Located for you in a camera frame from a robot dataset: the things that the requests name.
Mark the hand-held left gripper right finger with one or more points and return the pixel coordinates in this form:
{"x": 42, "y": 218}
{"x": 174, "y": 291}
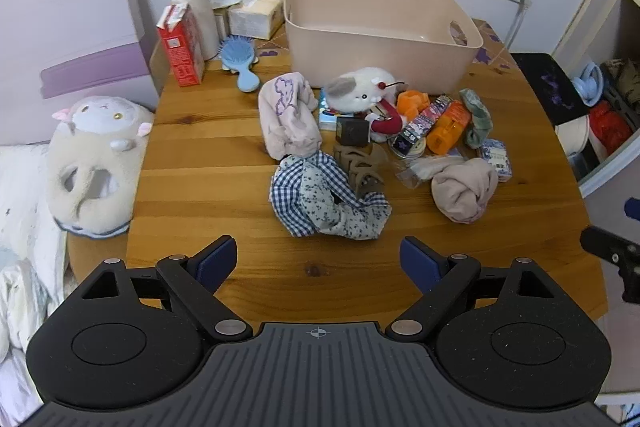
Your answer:
{"x": 417, "y": 264}

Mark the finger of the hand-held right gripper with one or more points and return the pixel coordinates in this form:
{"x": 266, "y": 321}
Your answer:
{"x": 633, "y": 209}
{"x": 607, "y": 247}

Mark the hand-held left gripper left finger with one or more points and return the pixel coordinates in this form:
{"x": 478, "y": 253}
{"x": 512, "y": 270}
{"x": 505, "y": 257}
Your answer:
{"x": 220, "y": 257}

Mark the beige sock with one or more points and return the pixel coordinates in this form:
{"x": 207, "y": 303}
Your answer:
{"x": 462, "y": 192}

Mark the floral print cloth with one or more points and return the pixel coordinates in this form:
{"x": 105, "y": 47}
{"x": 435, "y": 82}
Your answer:
{"x": 320, "y": 202}

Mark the brown hair claw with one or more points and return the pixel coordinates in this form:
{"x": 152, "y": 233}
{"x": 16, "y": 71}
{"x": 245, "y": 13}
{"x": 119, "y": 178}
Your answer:
{"x": 360, "y": 154}

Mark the blue and white tissue packet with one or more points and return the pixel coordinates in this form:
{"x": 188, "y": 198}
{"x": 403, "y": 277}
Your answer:
{"x": 495, "y": 159}

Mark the orange plastic bottle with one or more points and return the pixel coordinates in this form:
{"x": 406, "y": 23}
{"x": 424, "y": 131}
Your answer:
{"x": 447, "y": 129}

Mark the dark snack bar packet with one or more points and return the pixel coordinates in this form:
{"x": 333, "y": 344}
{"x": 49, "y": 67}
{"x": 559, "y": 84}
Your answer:
{"x": 425, "y": 122}

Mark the white kitty plush red outfit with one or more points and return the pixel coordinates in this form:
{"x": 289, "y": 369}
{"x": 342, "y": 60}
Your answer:
{"x": 392, "y": 122}

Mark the green knit sock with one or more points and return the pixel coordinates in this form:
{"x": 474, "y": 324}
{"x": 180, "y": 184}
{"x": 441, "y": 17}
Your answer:
{"x": 477, "y": 117}

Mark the small blue drink carton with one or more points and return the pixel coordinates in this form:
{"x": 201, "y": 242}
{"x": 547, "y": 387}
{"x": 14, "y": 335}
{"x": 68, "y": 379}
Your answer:
{"x": 327, "y": 119}

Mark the fluffy cream cat plush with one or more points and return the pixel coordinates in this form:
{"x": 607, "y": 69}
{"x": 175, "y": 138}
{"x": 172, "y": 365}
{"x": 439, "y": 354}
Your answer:
{"x": 357, "y": 89}

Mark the beige plastic storage bin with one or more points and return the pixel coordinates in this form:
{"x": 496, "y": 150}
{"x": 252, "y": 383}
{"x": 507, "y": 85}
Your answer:
{"x": 380, "y": 57}

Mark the wooden desk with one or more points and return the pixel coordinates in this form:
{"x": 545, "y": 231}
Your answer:
{"x": 200, "y": 187}

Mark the red bag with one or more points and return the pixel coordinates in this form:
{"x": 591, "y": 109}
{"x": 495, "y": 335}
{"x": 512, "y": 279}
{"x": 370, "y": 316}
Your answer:
{"x": 610, "y": 127}

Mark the clear plastic bag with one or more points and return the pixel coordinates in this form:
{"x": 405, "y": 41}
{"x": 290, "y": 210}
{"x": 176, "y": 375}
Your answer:
{"x": 415, "y": 172}

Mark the blue gingham cloth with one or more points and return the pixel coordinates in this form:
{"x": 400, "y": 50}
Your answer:
{"x": 287, "y": 189}

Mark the round patterned tin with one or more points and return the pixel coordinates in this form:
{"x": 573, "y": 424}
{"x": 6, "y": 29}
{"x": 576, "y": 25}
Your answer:
{"x": 407, "y": 149}

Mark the olive cloth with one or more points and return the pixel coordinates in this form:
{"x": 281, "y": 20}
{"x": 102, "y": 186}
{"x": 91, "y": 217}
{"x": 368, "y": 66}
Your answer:
{"x": 622, "y": 79}

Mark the dark brown cube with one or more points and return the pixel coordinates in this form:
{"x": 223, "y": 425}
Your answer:
{"x": 352, "y": 131}

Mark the black mat with purple print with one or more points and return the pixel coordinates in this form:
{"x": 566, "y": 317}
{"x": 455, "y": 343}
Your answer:
{"x": 545, "y": 82}

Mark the cream sheep plush pillow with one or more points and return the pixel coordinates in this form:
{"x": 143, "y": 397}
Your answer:
{"x": 100, "y": 157}

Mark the white bedding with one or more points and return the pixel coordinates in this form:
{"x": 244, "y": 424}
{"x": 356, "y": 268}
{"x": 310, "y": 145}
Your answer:
{"x": 25, "y": 217}

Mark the light blue hairbrush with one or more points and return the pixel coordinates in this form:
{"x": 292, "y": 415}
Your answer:
{"x": 235, "y": 54}

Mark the white shelf unit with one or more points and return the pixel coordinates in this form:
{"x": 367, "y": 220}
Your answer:
{"x": 585, "y": 7}

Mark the red milk carton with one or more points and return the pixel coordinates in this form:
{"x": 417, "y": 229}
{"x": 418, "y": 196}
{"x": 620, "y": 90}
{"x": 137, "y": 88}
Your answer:
{"x": 182, "y": 52}

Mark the brown mat with purple flowers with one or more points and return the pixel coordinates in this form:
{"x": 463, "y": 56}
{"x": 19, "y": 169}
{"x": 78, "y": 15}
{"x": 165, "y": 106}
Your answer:
{"x": 492, "y": 47}

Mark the soft tissue pack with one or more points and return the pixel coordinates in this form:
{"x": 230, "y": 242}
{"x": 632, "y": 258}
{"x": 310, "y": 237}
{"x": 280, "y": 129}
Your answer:
{"x": 255, "y": 14}

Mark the white thermos bottle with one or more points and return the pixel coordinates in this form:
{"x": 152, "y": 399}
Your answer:
{"x": 192, "y": 7}

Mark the lavender cabinet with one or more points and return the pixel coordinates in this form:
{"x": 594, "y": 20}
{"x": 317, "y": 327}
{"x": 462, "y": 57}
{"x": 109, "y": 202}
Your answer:
{"x": 75, "y": 7}

